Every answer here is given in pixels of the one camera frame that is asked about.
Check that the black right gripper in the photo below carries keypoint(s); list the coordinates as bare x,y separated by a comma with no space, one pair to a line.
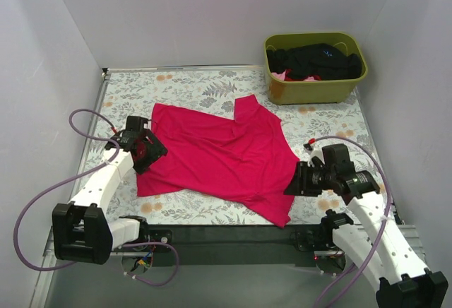
301,178

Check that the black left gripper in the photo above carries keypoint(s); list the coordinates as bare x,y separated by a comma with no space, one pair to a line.
150,152

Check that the magenta t shirt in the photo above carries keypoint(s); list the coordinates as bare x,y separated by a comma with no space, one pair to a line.
245,159

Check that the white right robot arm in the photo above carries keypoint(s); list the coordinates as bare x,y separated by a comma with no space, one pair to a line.
370,237

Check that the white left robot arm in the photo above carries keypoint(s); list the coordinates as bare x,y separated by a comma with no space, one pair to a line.
80,229

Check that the floral patterned table mat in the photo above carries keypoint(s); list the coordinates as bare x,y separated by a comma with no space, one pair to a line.
214,92

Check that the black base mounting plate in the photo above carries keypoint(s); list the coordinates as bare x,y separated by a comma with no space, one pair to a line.
232,245

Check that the pink garment in basket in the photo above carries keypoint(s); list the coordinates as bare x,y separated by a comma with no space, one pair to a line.
283,77

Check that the green plastic laundry basket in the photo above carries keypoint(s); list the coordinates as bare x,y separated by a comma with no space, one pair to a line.
304,92

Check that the black t shirt in basket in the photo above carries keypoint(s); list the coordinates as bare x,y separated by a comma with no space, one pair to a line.
322,60

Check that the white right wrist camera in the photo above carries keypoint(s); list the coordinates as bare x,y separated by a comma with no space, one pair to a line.
315,154

